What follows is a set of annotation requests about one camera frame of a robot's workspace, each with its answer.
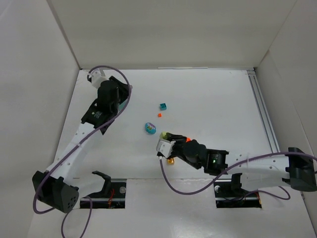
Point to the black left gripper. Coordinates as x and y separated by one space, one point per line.
123 89

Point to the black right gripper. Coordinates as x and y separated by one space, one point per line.
176 143

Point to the pale green lego brick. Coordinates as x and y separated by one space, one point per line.
163 135

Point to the teal egg-shaped lego piece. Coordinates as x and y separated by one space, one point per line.
150 128

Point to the teal square lego brick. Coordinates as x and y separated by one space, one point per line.
163 107

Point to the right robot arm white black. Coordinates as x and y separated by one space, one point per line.
293 168

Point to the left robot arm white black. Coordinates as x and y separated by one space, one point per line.
57 186

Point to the teal round divided container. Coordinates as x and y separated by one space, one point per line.
121 106

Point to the yellow-orange square lego brick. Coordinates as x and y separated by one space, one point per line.
170 161

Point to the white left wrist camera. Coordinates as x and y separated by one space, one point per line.
96 77

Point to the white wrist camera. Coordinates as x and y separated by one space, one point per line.
164 148
96 77

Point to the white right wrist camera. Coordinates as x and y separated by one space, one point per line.
164 148

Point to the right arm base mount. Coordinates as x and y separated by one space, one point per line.
230 194

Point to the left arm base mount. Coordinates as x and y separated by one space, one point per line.
103 191

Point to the aluminium rail at table edge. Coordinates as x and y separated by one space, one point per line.
268 128

